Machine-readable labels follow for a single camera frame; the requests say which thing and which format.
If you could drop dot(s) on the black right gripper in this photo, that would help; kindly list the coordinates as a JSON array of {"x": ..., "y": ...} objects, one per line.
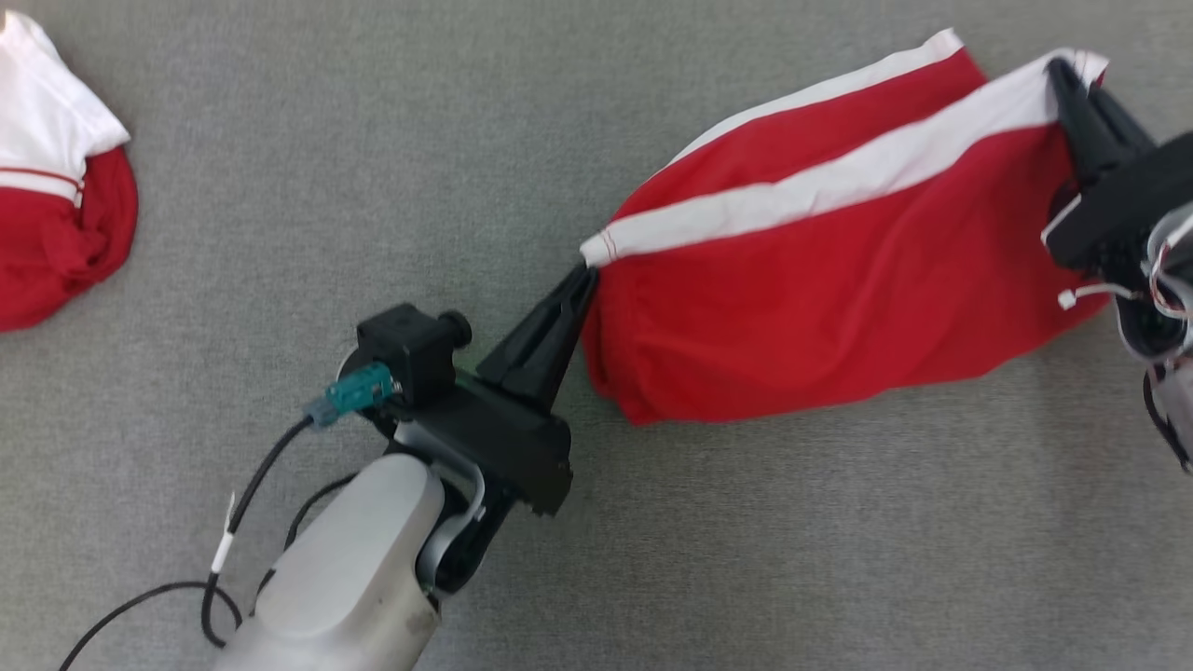
[{"x": 1128, "y": 210}]

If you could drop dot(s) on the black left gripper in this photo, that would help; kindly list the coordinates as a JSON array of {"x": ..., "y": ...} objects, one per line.
[{"x": 503, "y": 443}]

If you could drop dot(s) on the red shorts with white stripes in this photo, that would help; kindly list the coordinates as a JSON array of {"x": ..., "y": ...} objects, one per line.
[{"x": 792, "y": 298}]

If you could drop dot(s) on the red Bulls 23 jersey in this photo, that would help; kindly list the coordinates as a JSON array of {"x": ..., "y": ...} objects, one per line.
[{"x": 56, "y": 252}]

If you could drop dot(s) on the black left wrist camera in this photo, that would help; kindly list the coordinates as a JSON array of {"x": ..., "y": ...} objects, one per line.
[{"x": 405, "y": 349}]

